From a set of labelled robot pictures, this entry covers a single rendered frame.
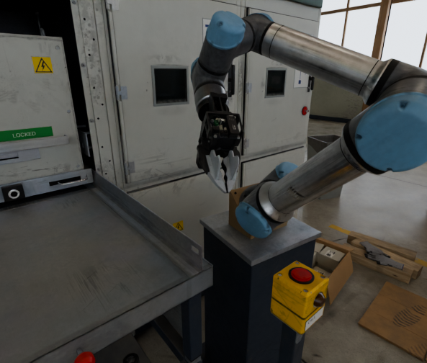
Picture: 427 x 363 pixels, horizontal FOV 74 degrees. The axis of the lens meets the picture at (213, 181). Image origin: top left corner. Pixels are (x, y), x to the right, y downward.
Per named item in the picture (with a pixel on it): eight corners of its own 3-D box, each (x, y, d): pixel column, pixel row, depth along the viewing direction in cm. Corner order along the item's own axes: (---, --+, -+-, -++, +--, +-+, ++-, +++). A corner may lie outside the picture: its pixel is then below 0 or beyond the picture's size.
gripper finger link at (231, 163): (233, 179, 51) (225, 140, 56) (225, 196, 56) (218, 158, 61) (250, 179, 52) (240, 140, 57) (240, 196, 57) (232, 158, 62)
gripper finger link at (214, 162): (217, 178, 50) (209, 139, 55) (209, 196, 55) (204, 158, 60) (233, 179, 51) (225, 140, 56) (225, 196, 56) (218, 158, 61)
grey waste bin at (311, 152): (346, 198, 314) (356, 141, 292) (318, 201, 304) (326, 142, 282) (326, 186, 346) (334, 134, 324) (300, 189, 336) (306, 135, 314)
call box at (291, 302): (323, 316, 60) (330, 276, 56) (302, 337, 55) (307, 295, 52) (291, 294, 66) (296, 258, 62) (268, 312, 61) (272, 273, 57)
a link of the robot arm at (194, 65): (194, 47, 68) (186, 77, 75) (199, 77, 62) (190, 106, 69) (225, 54, 71) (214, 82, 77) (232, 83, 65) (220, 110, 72)
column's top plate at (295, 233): (261, 204, 128) (262, 200, 127) (321, 237, 102) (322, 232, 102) (199, 222, 112) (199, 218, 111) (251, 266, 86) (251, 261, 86)
